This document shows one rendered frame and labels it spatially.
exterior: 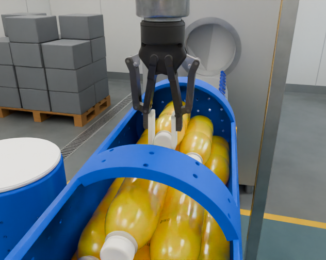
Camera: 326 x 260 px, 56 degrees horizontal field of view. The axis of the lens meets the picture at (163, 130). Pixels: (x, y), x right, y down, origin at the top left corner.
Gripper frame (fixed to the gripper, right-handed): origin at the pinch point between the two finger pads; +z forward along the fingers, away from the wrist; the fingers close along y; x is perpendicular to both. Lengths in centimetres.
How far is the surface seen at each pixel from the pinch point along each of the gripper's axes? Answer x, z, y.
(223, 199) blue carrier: 19.1, 0.8, -11.9
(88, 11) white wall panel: -464, 4, 215
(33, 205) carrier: 0.6, 22.0, 31.4
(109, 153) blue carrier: 17.0, -3.4, 4.6
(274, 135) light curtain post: -80, 35, -36
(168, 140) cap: 0.6, 1.9, -1.2
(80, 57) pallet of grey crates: -267, 41, 144
